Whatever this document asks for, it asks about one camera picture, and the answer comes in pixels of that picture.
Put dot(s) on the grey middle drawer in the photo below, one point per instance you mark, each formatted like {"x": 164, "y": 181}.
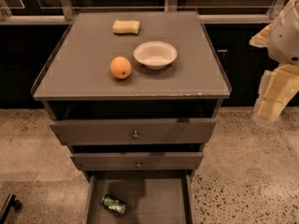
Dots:
{"x": 137, "y": 161}

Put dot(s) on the grey top drawer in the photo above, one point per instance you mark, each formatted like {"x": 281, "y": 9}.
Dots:
{"x": 79, "y": 132}

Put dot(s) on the grey drawer cabinet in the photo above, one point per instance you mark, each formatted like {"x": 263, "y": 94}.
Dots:
{"x": 77, "y": 83}

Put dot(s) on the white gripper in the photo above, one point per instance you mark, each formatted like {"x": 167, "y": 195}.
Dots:
{"x": 285, "y": 39}

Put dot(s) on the grey drawer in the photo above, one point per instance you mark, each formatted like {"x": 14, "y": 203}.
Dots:
{"x": 79, "y": 132}
{"x": 137, "y": 161}
{"x": 152, "y": 197}

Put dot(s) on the black chair base caster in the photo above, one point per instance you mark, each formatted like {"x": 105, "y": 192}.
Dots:
{"x": 10, "y": 202}

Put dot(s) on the yellow sponge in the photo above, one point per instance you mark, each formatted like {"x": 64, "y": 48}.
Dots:
{"x": 126, "y": 27}

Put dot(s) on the grey bottom drawer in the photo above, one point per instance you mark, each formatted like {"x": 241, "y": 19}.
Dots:
{"x": 152, "y": 197}

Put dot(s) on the orange fruit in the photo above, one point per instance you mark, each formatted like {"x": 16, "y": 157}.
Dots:
{"x": 120, "y": 68}

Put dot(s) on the green soda can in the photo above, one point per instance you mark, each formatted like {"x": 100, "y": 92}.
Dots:
{"x": 114, "y": 205}

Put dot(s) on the white bowl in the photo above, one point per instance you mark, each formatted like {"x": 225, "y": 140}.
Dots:
{"x": 155, "y": 54}

